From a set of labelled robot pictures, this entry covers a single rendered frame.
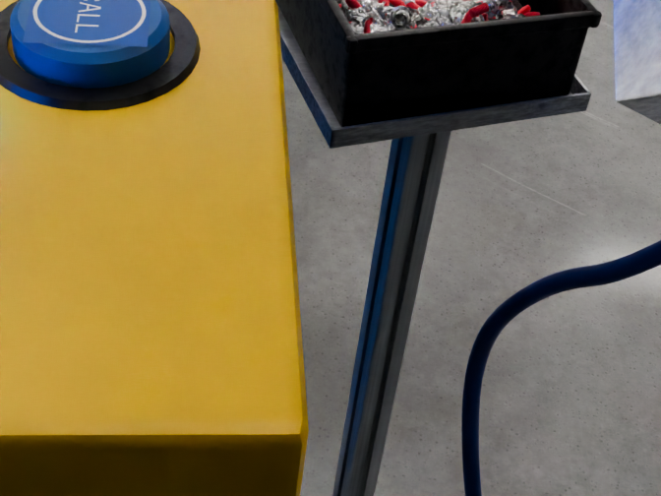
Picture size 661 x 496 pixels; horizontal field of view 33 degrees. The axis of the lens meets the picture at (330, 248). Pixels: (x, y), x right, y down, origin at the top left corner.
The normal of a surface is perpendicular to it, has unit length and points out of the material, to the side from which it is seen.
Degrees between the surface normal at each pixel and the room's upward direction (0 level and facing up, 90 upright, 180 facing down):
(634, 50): 55
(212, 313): 0
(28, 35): 0
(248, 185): 0
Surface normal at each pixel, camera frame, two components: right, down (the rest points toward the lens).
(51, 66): -0.36, 0.62
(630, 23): -0.58, -0.08
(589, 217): 0.09, -0.72
